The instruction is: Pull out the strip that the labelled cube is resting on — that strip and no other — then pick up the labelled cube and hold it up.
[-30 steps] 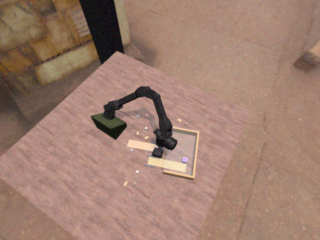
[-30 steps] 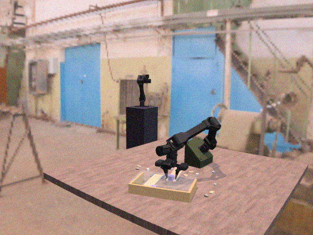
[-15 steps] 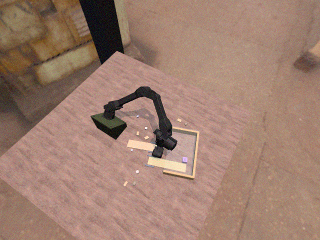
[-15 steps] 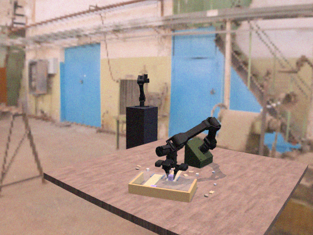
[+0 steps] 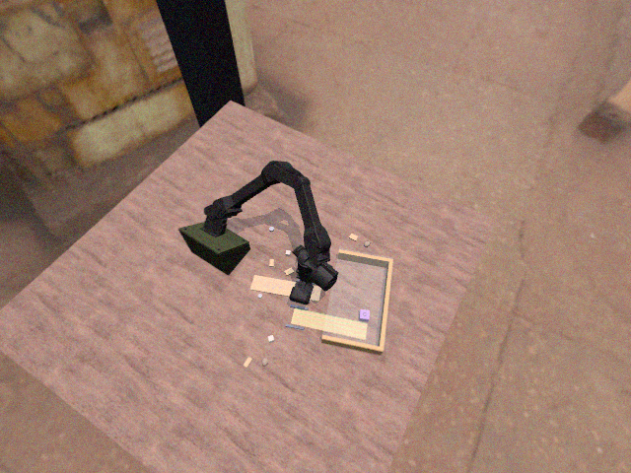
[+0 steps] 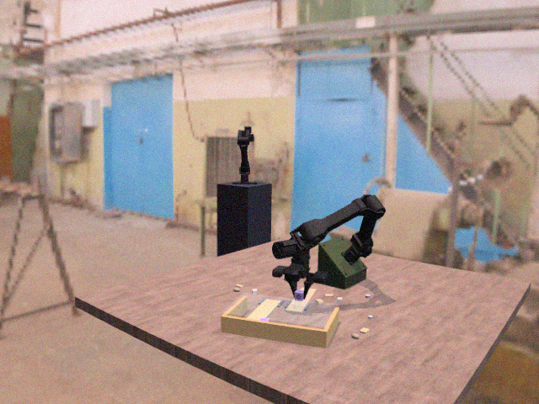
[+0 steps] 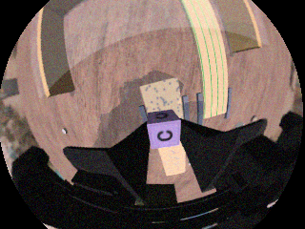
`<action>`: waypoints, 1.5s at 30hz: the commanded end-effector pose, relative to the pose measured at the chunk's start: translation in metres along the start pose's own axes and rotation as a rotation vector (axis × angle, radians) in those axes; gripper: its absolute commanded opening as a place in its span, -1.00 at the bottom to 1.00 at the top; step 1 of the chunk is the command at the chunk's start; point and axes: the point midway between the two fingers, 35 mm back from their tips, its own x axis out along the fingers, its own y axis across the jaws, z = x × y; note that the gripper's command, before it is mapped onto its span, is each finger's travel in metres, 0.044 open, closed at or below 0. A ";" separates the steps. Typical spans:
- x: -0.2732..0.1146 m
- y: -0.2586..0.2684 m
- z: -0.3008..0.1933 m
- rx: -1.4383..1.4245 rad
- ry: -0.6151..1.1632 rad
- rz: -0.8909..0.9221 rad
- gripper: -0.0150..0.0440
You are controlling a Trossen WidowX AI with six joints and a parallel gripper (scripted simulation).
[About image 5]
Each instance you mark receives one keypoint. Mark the tan open-top box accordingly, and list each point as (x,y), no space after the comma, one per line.
(358,303)

